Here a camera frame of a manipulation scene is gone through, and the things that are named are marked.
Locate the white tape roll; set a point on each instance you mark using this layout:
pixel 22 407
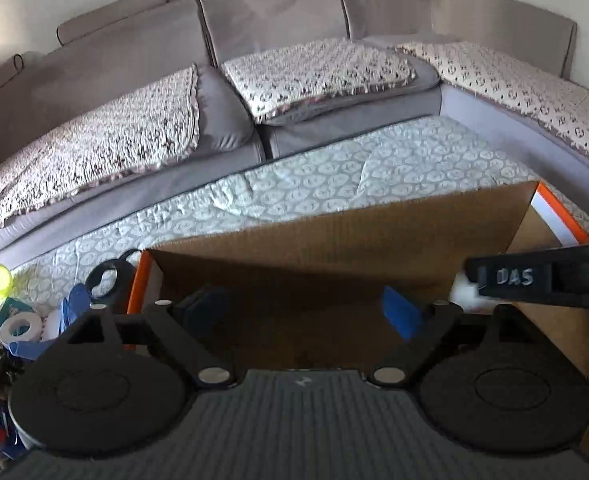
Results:
pixel 20 327

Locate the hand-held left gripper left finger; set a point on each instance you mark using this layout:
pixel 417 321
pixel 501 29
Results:
pixel 207 310

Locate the grey sofa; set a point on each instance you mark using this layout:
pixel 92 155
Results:
pixel 274 10

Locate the cardboard box with orange edge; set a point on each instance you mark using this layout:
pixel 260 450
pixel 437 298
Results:
pixel 324 260

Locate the grey sofa headrest cushion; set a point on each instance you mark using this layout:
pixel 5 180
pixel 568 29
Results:
pixel 112 15

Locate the teal small box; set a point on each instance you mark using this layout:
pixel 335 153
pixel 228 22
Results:
pixel 8 306

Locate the quilted patterned table cover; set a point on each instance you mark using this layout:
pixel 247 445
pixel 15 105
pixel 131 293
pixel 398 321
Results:
pixel 324 180

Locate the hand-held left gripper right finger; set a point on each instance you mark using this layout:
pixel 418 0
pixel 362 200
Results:
pixel 399 315

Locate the patterned sofa seat cover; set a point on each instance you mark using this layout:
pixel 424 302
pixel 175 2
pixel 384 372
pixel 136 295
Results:
pixel 314 75
pixel 99 135
pixel 524 90

